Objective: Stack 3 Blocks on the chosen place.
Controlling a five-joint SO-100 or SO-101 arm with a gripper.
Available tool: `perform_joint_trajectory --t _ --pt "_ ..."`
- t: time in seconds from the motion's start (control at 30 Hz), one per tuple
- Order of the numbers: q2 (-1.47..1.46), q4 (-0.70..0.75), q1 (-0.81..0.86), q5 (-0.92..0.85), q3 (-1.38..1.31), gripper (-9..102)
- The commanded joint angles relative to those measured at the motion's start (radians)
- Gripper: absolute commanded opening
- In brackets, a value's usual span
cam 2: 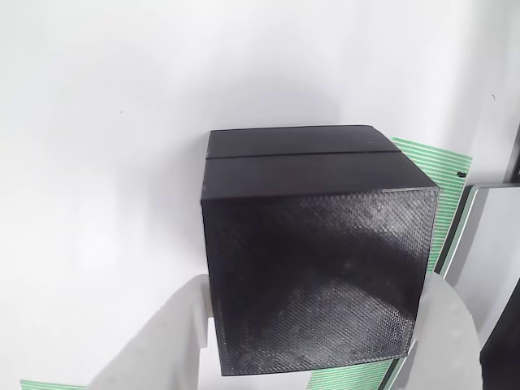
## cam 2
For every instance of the large black board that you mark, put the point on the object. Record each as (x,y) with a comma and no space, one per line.
(503,349)

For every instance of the green striped paper strip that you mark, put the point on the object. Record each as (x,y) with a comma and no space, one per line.
(438,183)

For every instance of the black cube block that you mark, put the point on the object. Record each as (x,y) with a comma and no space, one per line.
(317,264)

